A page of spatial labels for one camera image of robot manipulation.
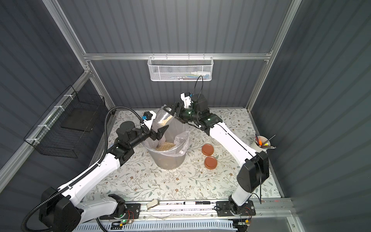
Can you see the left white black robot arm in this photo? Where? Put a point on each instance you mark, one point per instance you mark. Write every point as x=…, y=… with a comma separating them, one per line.
x=62, y=209

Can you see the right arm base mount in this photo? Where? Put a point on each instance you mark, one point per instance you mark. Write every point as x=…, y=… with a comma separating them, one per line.
x=228, y=209

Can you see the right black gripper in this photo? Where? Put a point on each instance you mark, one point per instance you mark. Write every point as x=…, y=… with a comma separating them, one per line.
x=178, y=109

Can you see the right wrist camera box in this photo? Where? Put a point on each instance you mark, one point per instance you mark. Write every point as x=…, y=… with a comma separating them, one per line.
x=186, y=98

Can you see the white wire mesh basket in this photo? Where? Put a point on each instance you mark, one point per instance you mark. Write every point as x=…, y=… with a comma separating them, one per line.
x=160, y=69

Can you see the white utensil cup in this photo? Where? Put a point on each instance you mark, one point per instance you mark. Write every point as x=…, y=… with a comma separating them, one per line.
x=263, y=144

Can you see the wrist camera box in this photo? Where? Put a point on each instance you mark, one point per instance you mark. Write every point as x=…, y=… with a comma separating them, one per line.
x=148, y=118
x=186, y=98

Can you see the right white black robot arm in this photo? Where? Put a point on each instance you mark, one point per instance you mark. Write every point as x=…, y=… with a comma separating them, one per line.
x=194, y=110

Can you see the markers in white basket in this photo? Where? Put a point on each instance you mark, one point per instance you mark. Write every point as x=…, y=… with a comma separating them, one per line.
x=190, y=75

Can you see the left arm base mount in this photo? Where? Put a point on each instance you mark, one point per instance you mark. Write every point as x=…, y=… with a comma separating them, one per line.
x=127, y=211

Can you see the grey trash bin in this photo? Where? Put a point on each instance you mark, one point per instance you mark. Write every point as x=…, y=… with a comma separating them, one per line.
x=168, y=163

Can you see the clear plastic bin liner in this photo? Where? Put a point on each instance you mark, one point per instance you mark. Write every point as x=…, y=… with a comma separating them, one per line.
x=177, y=134

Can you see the oatmeal glass jar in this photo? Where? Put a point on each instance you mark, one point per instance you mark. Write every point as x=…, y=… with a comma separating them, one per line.
x=162, y=119

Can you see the white perforated vent strip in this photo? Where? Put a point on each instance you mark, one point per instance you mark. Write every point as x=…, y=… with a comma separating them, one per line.
x=206, y=225

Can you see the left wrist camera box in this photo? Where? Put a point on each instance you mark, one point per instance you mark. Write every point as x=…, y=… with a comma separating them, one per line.
x=148, y=118

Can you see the black wire basket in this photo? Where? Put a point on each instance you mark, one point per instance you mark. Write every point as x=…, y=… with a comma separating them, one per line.
x=73, y=129

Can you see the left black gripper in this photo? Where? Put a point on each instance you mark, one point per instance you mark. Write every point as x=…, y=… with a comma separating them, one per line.
x=155, y=134

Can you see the floral table mat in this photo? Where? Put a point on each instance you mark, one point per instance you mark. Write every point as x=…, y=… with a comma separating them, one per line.
x=140, y=179

